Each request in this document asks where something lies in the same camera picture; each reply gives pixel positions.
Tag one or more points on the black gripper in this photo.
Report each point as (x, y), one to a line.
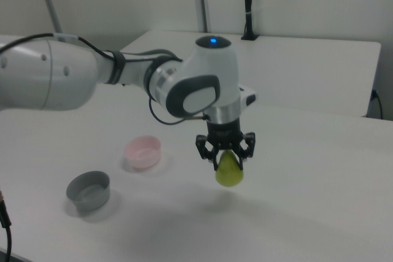
(224, 134)

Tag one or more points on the green yellow pear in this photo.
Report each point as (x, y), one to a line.
(228, 176)

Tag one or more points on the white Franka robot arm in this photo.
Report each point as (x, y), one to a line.
(46, 75)

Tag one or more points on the pink plastic bowl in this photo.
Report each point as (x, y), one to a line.
(144, 161)

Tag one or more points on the grey plastic bowl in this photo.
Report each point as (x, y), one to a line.
(92, 203)

